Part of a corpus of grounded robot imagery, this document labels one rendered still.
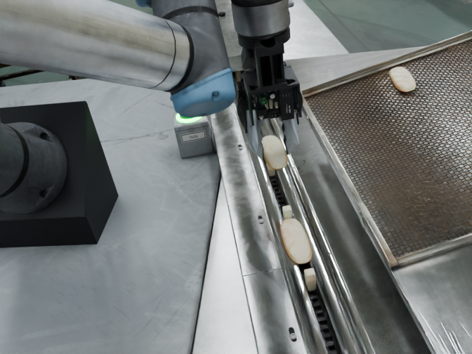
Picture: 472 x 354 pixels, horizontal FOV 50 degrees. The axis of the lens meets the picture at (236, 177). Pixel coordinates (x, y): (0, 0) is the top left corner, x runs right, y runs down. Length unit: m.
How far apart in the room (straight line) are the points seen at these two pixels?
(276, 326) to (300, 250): 0.14
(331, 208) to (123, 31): 0.51
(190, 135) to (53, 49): 0.60
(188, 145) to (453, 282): 0.59
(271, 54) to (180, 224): 0.36
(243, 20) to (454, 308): 0.43
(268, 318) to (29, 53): 0.41
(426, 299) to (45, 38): 0.49
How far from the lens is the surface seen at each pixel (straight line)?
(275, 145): 0.83
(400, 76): 1.04
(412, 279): 0.67
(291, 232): 0.77
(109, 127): 1.24
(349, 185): 0.81
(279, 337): 0.65
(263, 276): 0.71
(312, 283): 0.71
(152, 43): 0.51
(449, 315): 0.64
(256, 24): 0.67
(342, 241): 0.81
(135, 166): 1.07
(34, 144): 0.84
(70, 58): 0.47
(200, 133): 1.02
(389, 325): 0.71
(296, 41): 1.56
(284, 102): 0.70
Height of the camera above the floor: 1.38
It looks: 35 degrees down
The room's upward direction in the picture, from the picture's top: 9 degrees counter-clockwise
